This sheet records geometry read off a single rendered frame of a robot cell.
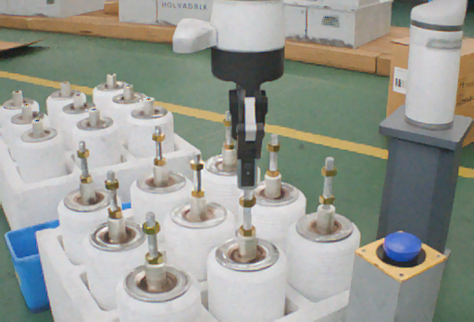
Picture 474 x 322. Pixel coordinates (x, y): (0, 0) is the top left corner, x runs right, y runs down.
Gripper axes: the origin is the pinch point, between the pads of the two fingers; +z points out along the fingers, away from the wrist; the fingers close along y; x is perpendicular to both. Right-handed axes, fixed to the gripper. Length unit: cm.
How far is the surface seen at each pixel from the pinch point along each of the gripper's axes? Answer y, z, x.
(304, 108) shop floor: 131, 36, -26
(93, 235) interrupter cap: 4.1, 10.6, 19.1
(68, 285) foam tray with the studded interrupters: 3.7, 18.4, 23.7
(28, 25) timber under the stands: 314, 33, 132
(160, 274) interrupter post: -6.8, 9.0, 9.5
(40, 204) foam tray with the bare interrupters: 33, 22, 36
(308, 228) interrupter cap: 5.7, 10.6, -8.2
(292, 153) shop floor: 92, 36, -17
